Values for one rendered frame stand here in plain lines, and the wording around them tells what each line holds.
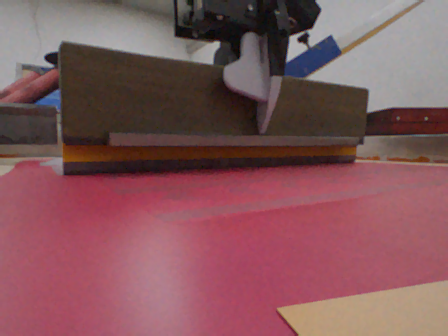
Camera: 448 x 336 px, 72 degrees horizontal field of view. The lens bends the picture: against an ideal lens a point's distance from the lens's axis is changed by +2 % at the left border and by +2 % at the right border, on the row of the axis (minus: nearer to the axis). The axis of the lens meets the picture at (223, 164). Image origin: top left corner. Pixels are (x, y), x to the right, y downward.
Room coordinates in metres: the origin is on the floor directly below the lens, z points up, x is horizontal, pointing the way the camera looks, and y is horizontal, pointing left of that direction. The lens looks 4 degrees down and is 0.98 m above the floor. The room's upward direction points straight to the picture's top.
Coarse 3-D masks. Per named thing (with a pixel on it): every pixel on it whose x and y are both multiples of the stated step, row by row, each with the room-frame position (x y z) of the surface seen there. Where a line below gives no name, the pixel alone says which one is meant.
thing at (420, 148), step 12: (60, 144) 0.58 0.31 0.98; (372, 144) 0.47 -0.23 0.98; (384, 144) 0.45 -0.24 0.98; (396, 144) 0.43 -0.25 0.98; (408, 144) 0.42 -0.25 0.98; (420, 144) 0.41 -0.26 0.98; (432, 144) 0.40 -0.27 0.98; (444, 144) 0.38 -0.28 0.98; (0, 156) 0.53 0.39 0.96; (12, 156) 0.54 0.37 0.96; (24, 156) 0.55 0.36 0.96; (36, 156) 0.56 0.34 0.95; (48, 156) 0.57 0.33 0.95; (60, 156) 0.58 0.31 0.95; (360, 156) 0.48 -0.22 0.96; (372, 156) 0.46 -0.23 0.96; (384, 156) 0.45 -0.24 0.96; (396, 156) 0.43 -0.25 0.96; (408, 156) 0.42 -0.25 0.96; (420, 156) 0.41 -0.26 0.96; (432, 156) 0.39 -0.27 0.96; (444, 156) 0.38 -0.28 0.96
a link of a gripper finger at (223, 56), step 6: (222, 48) 0.33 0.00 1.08; (228, 48) 0.33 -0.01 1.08; (216, 54) 0.33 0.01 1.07; (222, 54) 0.33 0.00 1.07; (228, 54) 0.33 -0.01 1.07; (234, 54) 0.33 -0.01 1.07; (240, 54) 0.34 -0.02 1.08; (216, 60) 0.33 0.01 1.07; (222, 60) 0.33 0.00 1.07; (228, 60) 0.34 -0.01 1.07; (234, 60) 0.33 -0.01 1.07
